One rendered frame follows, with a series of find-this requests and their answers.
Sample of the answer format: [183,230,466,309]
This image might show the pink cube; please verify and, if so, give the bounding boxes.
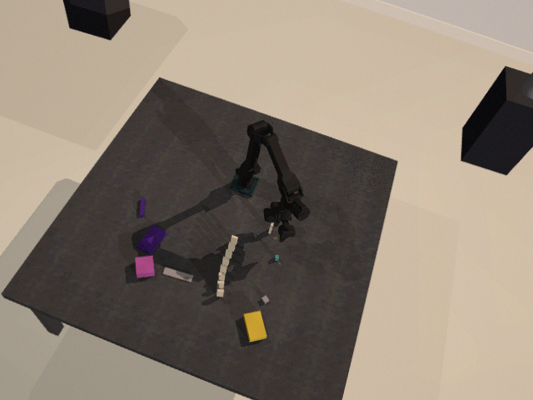
[135,256,155,278]

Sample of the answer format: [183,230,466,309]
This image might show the yellow rectangular block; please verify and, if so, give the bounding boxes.
[243,311,267,342]

